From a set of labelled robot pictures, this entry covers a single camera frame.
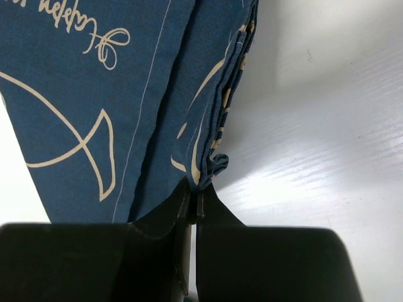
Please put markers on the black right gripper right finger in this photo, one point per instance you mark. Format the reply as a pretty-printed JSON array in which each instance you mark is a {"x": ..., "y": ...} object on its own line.
[{"x": 236, "y": 262}]

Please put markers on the navy blue fish placemat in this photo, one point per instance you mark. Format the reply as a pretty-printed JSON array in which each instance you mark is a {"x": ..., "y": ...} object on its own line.
[{"x": 114, "y": 102}]

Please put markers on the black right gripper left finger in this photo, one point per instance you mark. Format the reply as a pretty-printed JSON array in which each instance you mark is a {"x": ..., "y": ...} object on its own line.
[{"x": 148, "y": 260}]

